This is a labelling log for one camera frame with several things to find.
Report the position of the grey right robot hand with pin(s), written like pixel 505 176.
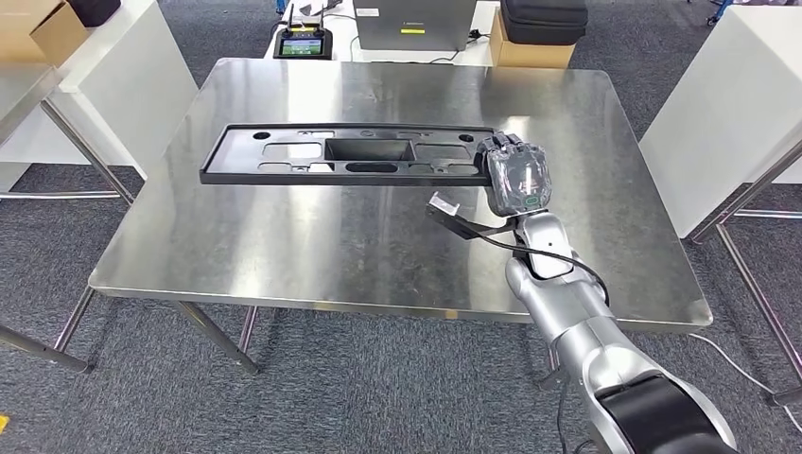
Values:
pixel 520 178

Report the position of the black plastic plate frame part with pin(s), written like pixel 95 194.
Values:
pixel 250 175

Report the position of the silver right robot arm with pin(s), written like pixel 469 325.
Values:
pixel 583 326

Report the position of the stainless steel workbench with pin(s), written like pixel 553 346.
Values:
pixel 313 250

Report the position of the brown cardboard box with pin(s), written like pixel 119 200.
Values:
pixel 529 56
pixel 37 28

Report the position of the black carry case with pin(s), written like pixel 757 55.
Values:
pixel 545 22

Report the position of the grey equipment case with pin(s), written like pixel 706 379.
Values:
pixel 413 22

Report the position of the black remote controller with screen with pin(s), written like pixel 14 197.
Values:
pixel 302 47

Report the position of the black bag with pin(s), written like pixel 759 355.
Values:
pixel 94 11

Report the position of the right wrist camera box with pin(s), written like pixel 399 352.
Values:
pixel 457 222

